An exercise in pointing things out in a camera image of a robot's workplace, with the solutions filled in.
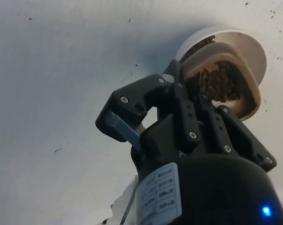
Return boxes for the brown cup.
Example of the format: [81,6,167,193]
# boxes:
[180,42,262,122]

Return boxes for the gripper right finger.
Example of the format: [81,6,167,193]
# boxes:
[195,90,277,172]

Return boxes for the coffee beans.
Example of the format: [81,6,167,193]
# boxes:
[187,60,245,104]
[181,34,216,62]

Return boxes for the white bowl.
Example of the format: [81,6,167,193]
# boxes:
[176,25,268,86]

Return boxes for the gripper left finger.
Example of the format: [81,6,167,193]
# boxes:
[95,60,202,150]

